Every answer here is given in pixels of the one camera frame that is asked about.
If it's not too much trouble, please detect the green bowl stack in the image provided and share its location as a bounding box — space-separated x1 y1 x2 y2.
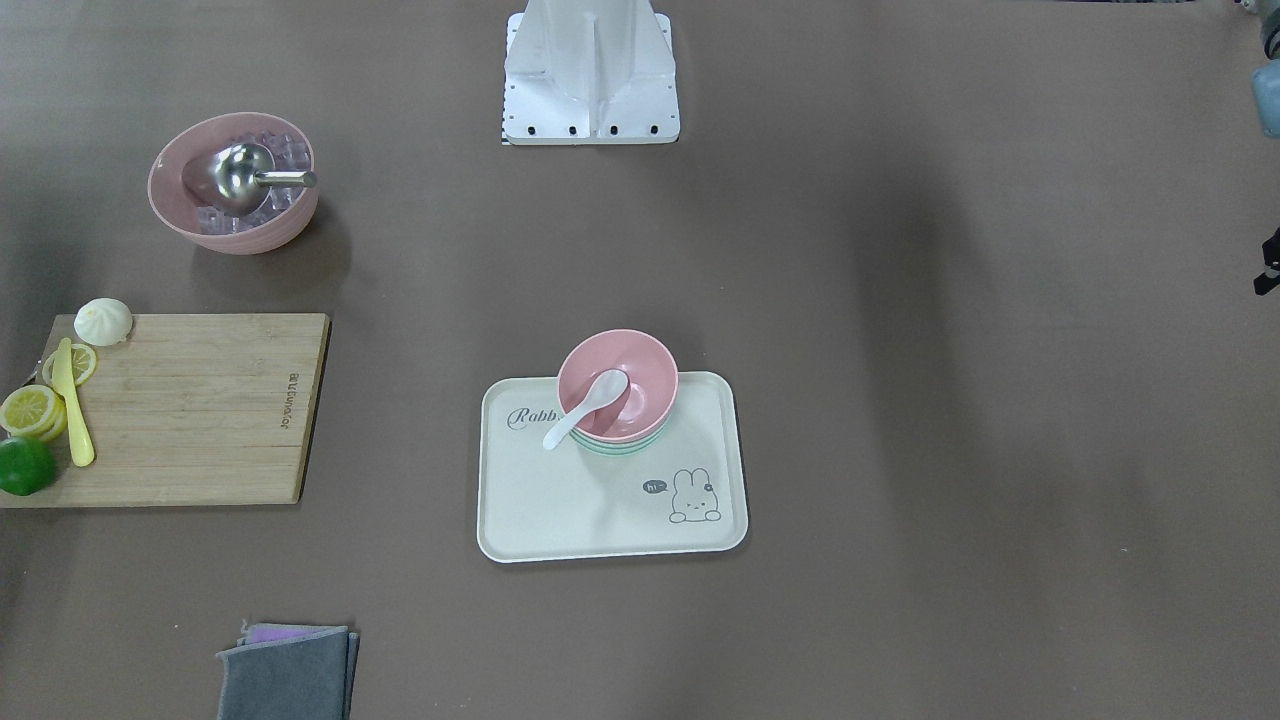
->
570 416 669 456

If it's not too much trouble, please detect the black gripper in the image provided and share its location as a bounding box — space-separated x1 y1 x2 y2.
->
1254 229 1280 296

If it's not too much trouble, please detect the purple folded cloth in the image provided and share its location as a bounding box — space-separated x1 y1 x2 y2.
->
237 623 348 646

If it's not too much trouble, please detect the grey folded cloth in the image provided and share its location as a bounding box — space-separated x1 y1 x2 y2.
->
218 628 360 719

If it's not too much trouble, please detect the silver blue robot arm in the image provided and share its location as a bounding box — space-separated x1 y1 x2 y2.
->
1234 1 1279 296

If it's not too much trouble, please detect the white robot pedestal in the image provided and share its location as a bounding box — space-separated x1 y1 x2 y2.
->
500 1 681 146

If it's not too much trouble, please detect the lemon slice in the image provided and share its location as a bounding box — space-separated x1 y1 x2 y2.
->
40 343 99 387

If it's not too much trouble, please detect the pink bowl with ice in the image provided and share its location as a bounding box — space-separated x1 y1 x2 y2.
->
146 111 319 255

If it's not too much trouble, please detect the cream rabbit tray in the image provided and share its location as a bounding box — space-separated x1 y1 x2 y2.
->
476 372 749 562

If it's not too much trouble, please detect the lemon half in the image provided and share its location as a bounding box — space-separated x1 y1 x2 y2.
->
1 384 67 442

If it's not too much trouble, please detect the white steamed bun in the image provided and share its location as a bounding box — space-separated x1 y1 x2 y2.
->
73 299 134 347

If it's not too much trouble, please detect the metal ice scoop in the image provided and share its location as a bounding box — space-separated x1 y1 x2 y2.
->
180 142 317 217

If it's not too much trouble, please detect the yellow plastic knife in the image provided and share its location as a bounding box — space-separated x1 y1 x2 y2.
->
51 337 96 468

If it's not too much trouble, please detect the green lime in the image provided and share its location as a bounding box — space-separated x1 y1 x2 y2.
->
1 437 58 497

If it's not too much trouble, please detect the white ceramic spoon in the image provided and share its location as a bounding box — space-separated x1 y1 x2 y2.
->
541 368 630 451

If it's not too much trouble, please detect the bamboo cutting board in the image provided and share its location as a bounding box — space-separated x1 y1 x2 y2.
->
3 313 330 509

